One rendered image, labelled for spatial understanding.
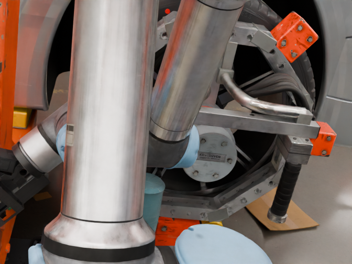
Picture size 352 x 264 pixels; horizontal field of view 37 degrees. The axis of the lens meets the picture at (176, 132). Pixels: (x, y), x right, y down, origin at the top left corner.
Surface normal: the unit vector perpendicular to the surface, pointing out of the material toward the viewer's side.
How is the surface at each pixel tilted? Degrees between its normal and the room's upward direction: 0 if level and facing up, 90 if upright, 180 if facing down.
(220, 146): 90
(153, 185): 0
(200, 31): 110
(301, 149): 90
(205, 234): 8
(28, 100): 90
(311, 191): 0
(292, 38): 90
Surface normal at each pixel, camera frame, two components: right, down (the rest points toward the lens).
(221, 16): 0.20, 0.76
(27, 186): 0.33, 0.37
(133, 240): 0.55, -0.64
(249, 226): 0.18, -0.89
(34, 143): -0.15, -0.23
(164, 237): 0.11, 0.44
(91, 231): 0.03, -0.65
